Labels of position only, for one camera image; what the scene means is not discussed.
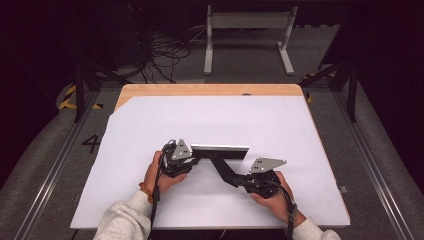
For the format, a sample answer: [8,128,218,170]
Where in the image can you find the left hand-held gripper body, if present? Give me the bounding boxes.
[161,138,198,179]

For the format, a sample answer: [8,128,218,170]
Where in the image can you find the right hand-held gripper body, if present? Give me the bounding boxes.
[241,156,288,200]

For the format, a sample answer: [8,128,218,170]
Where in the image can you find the person's left hand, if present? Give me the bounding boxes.
[143,150,189,198]

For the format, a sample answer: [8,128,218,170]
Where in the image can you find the person's right hand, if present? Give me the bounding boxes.
[249,170,307,228]

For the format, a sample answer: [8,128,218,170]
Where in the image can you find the yellow black hazard tape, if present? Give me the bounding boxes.
[58,84,104,111]
[302,71,336,104]

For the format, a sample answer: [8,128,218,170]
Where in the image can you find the black metal stand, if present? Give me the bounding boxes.
[298,59,360,123]
[70,9,133,123]

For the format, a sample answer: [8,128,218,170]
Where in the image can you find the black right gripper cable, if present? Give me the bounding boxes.
[266,179,297,240]

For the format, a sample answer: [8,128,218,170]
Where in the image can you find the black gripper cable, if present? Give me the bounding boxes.
[266,179,297,240]
[149,138,178,234]

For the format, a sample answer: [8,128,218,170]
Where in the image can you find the grey wrist strap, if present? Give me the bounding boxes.
[287,202,299,223]

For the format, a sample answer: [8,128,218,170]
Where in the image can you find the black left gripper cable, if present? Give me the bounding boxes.
[149,138,178,234]

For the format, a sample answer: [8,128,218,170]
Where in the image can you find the orange bead bracelet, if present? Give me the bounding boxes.
[138,181,155,205]

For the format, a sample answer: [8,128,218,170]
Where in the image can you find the tangle of black floor cables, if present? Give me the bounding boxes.
[139,31,194,85]

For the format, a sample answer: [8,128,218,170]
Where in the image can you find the aluminium floor rail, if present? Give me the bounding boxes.
[13,90,101,240]
[332,90,416,240]

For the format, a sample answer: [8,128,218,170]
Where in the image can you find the white metal stand frame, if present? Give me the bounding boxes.
[203,4,299,76]

